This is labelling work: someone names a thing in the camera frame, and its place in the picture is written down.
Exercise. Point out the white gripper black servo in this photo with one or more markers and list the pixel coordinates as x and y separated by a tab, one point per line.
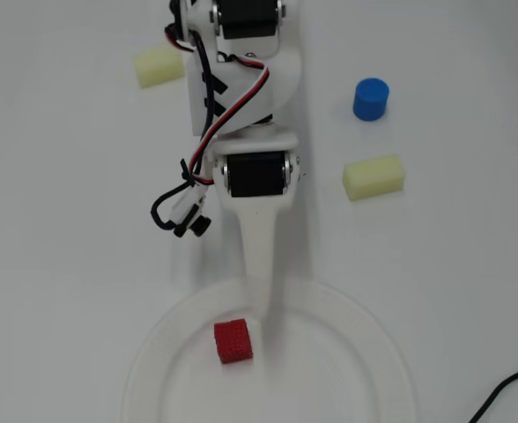
256	177

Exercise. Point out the red block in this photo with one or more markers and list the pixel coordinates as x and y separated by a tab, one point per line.
234	340

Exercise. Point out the pale yellow foam block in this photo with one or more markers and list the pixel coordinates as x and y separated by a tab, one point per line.
158	68
373	176

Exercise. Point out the blue cylinder block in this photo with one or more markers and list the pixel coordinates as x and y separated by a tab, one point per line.
370	99

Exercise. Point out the white paper plate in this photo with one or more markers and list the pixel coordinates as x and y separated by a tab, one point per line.
329	352

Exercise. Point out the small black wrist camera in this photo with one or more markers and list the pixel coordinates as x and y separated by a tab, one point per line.
193	216

